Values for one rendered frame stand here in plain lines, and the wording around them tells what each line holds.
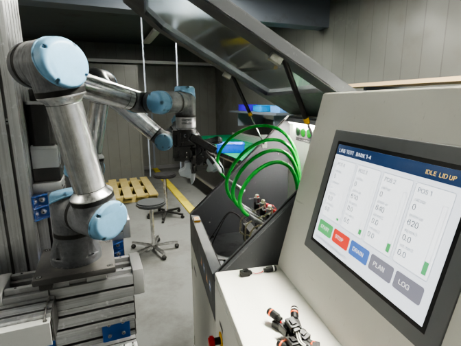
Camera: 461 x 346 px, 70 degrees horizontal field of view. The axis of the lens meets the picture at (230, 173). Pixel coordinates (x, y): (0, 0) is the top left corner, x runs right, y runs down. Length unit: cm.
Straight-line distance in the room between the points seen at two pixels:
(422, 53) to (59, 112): 307
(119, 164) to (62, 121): 594
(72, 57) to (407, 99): 75
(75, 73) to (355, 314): 84
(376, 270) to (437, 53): 277
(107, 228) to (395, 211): 71
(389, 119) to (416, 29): 277
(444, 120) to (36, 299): 113
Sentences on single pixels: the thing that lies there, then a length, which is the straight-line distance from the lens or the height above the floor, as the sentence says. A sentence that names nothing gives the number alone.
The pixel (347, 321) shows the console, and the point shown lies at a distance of 86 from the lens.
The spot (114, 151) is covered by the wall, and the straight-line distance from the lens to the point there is 679.
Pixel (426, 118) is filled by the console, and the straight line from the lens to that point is 75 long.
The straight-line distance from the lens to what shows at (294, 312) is 89.
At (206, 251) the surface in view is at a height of 95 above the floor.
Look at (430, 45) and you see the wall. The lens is 344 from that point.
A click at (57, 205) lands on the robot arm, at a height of 123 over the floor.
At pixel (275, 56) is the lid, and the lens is 106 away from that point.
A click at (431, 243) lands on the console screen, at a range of 68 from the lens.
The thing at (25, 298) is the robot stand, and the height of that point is 97.
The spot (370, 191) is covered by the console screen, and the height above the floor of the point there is 132.
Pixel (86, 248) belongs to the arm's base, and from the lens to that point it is 112.
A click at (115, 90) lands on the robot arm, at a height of 156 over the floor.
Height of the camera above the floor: 152
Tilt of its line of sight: 12 degrees down
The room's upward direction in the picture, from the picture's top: straight up
